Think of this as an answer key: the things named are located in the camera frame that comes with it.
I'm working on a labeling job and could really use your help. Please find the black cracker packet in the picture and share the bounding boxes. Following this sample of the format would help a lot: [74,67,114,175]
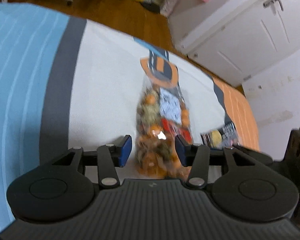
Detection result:
[200,121,239,149]

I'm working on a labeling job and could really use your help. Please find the clear bag coated peanuts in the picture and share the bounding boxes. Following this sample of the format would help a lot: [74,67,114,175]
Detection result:
[135,76,193,180]

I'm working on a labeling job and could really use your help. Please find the striped bed cover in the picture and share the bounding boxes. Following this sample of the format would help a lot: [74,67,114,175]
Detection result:
[0,3,259,232]

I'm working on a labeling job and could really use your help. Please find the white wardrobe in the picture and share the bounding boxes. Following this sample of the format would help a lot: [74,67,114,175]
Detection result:
[168,0,300,86]

